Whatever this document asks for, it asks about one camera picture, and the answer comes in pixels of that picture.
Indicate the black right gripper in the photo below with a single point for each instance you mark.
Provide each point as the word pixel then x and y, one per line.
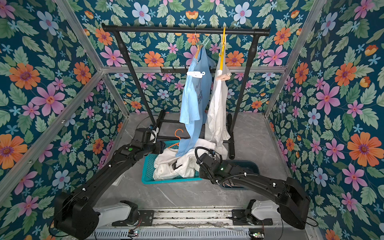
pixel 202 166

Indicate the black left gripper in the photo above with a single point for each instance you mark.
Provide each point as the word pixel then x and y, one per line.
pixel 159 147

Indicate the white t-shirt black print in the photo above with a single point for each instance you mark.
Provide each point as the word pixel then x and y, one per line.
pixel 216 124

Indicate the light blue garment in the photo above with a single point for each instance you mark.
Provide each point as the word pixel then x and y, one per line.
pixel 195 99

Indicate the pink clothespin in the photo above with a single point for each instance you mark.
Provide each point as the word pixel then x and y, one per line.
pixel 224 77

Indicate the tan orange plastic hanger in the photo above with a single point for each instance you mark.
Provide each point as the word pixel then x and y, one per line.
pixel 198 45

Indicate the yellow plastic hanger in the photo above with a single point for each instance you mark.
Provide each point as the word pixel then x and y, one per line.
pixel 223 50

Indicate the mint green clothespin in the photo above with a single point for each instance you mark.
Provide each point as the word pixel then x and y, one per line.
pixel 206 41

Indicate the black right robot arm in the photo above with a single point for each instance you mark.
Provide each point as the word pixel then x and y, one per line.
pixel 290 197

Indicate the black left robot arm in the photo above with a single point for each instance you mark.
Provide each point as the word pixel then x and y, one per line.
pixel 74 212

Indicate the black clothes rack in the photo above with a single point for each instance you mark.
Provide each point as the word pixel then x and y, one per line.
pixel 154 60

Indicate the dark teal clothespin tray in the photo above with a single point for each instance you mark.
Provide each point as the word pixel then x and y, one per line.
pixel 240 166

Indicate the teal laundry basket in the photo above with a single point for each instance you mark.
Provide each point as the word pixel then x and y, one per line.
pixel 148 170

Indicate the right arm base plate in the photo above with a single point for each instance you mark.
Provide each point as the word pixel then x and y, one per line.
pixel 240 218

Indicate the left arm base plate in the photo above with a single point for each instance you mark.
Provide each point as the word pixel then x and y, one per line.
pixel 137 218

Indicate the black wall hook rail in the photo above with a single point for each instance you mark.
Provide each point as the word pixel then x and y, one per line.
pixel 176 70

